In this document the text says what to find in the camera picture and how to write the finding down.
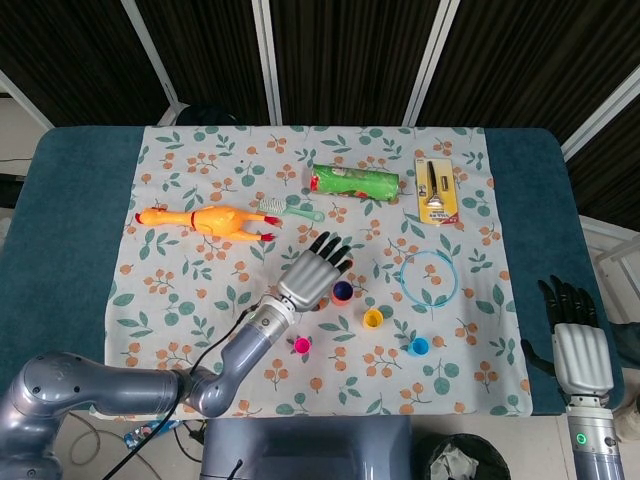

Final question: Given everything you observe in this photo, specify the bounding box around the black plug with cable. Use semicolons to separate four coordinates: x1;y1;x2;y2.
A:
173;418;207;447

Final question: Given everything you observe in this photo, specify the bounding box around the teal table cover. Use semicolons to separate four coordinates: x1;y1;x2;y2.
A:
0;125;626;414

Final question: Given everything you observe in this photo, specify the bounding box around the white partition frame post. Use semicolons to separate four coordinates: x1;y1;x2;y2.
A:
119;0;190;126
0;68;55;129
559;63;640;162
402;0;462;127
251;0;282;126

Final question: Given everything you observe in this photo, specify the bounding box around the dark slatted partition panel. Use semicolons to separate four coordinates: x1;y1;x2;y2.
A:
268;0;447;126
0;0;174;129
133;0;275;126
417;0;640;221

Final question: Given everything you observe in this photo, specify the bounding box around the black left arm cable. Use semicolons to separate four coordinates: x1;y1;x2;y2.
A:
97;298;264;480

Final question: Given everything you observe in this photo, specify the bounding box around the light blue plastic ring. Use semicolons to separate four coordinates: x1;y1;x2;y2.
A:
399;251;460;307

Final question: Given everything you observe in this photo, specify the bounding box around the green handled brush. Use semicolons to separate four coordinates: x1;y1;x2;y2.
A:
256;197;326;223

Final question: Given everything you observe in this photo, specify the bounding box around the yellow rubber chicken toy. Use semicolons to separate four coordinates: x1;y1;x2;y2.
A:
134;204;277;246

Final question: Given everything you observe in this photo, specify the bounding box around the grey floor cable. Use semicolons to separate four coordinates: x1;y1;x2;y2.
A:
68;415;132;467

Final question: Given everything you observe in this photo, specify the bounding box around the floral print tablecloth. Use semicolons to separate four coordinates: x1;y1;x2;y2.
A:
89;124;532;420

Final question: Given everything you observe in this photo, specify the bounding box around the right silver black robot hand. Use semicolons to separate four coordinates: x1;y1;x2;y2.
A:
521;274;615;399

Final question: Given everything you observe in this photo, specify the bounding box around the blue printed packet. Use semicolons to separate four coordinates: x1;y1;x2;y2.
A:
123;419;181;448

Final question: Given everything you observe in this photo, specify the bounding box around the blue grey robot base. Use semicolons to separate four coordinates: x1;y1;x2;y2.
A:
201;417;414;480

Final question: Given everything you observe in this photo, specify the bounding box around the black trash bin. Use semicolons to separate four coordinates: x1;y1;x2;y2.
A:
415;433;511;480

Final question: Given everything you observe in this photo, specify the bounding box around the black bag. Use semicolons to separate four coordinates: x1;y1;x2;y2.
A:
177;105;241;127

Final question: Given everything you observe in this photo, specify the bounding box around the dark teal fabric object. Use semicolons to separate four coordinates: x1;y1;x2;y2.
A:
608;321;640;372

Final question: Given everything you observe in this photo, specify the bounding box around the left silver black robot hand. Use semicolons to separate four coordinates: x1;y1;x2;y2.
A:
276;230;354;315

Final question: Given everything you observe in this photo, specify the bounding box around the razor on yellow card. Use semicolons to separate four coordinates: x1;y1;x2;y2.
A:
414;158;460;225

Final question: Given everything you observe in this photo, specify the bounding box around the white metal rack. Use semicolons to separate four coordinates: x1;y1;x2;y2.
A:
582;214;640;282

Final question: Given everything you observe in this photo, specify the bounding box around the green cylindrical can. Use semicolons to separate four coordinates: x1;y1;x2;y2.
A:
307;163;401;202

